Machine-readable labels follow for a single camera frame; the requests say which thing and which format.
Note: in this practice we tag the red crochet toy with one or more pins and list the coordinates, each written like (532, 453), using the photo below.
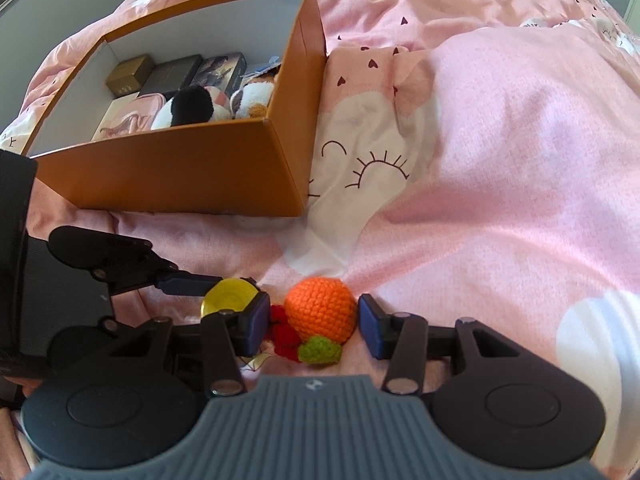
(285, 336)

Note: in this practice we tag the dark grey box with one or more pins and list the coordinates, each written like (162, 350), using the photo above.
(170, 75)

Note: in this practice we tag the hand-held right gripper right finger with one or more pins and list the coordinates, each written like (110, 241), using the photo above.
(371, 327)

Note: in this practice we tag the yellow round disc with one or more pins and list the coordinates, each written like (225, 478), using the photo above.
(230, 295)

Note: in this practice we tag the calico plush toy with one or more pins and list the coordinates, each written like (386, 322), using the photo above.
(252, 97)

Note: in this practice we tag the dark printed box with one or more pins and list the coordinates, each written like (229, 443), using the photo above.
(220, 70)

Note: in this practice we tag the orange crochet tangerine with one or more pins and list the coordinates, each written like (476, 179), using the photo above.
(320, 307)

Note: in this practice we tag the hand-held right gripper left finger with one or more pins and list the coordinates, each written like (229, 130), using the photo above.
(256, 325)

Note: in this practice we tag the small gold box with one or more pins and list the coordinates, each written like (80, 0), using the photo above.
(127, 77)

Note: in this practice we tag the orange cardboard box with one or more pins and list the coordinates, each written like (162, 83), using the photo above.
(175, 170)

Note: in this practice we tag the blue white packet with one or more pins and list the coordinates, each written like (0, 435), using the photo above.
(265, 65)

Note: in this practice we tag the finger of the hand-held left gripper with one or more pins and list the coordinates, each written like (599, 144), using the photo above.
(190, 285)

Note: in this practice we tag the pink printed blanket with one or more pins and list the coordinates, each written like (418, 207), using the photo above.
(500, 160)

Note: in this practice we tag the cream white box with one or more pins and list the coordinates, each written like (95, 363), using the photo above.
(101, 132)

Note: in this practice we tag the black and white plush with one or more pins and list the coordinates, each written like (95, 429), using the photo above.
(192, 105)

